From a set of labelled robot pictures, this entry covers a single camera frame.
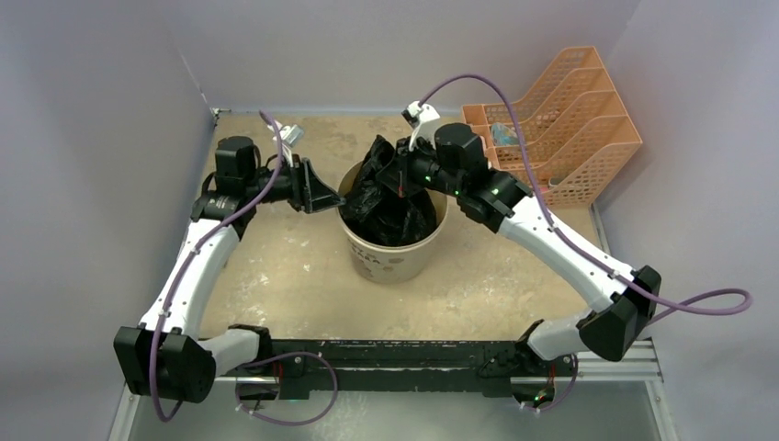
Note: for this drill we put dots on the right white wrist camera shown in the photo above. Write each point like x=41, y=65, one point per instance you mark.
x=424, y=120

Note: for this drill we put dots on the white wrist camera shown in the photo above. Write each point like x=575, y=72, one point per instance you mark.
x=424, y=120
x=291, y=135

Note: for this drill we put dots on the black plastic trash bag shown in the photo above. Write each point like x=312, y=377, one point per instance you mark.
x=383, y=201

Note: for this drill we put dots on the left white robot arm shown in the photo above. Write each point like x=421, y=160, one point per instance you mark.
x=163, y=356

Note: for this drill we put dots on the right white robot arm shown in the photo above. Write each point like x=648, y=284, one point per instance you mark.
x=452, y=162

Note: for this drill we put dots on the beige round trash bin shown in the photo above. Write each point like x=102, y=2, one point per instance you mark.
x=394, y=265

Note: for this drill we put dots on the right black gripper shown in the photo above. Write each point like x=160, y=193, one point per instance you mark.
x=399, y=177

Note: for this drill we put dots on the teal packet in organizer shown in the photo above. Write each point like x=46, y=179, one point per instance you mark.
x=506, y=135

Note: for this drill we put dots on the orange plastic file organizer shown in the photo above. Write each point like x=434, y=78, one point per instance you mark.
x=578, y=134

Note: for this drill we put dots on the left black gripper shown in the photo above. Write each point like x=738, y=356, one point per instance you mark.
x=320, y=196

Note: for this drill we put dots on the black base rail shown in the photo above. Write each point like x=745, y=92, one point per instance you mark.
x=494, y=369

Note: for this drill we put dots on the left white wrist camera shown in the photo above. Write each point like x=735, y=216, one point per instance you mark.
x=291, y=135

